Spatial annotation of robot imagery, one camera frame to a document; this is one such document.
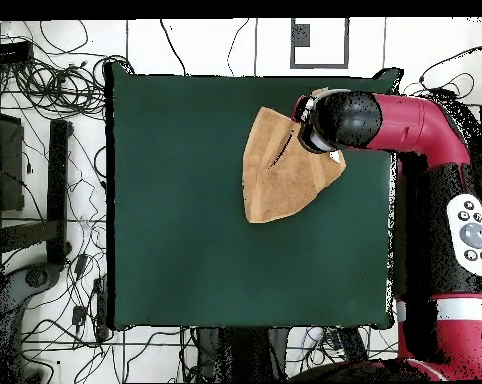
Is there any tan terry towel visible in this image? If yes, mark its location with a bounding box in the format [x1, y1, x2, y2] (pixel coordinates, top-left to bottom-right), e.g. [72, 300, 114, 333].
[241, 88, 347, 224]

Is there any flat black box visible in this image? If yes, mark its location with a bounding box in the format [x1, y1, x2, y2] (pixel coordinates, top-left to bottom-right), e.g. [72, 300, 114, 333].
[0, 40, 35, 66]

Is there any grey square floor marker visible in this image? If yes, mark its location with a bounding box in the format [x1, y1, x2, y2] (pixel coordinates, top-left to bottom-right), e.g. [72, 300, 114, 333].
[289, 17, 350, 70]

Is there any dark green table cloth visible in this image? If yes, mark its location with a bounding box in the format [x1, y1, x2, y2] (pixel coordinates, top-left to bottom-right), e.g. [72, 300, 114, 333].
[104, 61, 405, 332]

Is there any black oblong floor box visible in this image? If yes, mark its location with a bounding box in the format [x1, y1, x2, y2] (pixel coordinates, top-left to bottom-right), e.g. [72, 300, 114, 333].
[335, 326, 369, 364]

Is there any long black power strip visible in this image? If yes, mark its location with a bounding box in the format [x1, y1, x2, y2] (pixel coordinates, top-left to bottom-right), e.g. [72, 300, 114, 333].
[93, 275, 111, 342]

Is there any large black box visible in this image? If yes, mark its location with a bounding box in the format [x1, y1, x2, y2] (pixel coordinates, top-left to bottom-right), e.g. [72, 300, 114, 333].
[0, 111, 25, 212]

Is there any small black power adapter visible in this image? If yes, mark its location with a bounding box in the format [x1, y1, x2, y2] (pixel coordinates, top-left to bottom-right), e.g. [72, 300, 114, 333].
[71, 305, 88, 328]

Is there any office chair base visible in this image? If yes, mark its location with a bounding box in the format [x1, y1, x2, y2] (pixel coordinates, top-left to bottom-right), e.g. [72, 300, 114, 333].
[0, 261, 63, 384]

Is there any black adapter with cable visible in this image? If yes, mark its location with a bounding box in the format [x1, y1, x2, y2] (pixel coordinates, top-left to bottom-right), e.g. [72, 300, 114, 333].
[418, 39, 482, 101]

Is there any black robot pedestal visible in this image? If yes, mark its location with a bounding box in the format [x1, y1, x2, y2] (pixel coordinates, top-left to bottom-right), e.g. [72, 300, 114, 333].
[180, 325, 292, 383]

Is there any black metal frame bar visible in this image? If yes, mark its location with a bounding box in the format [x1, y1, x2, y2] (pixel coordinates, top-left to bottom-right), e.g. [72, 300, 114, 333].
[45, 118, 74, 266]

